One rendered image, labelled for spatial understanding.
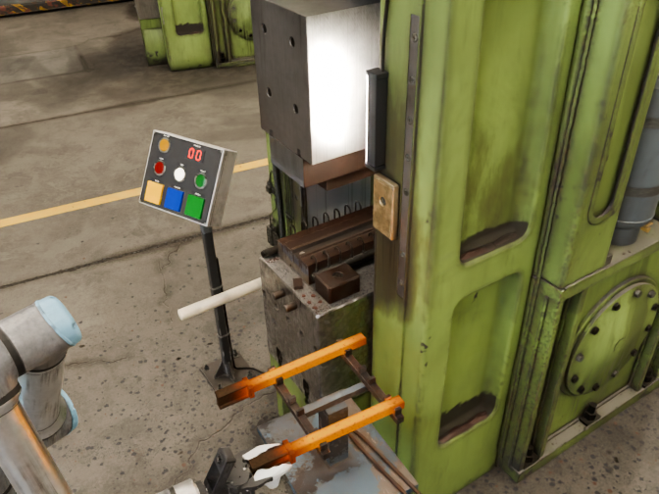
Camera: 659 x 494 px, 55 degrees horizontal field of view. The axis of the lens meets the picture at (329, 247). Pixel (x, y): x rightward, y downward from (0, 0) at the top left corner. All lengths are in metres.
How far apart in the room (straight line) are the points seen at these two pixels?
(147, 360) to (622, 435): 2.14
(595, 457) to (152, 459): 1.79
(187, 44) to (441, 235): 5.34
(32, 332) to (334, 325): 0.95
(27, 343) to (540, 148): 1.33
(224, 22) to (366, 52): 4.98
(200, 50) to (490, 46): 5.36
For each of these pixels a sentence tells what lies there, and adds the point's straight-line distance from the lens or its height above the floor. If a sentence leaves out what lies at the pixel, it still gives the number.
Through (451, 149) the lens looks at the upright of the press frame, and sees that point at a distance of 1.56.
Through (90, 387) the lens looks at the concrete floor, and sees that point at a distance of 3.20.
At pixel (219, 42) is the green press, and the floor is 0.25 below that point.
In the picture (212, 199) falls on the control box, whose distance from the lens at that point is 2.29.
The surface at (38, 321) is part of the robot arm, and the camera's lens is 1.39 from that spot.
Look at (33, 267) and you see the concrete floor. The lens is 4.10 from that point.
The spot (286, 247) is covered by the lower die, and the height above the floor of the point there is 0.99.
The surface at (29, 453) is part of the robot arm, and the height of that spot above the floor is 1.16.
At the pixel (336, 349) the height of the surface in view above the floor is 0.95.
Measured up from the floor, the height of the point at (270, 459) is 0.95.
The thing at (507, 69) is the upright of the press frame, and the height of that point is 1.63.
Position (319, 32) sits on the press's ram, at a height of 1.72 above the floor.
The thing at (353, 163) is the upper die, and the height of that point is 1.30.
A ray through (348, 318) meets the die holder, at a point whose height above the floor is 0.85.
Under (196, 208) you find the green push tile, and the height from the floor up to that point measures 1.01.
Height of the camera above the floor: 2.18
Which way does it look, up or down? 35 degrees down
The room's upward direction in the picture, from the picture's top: 1 degrees counter-clockwise
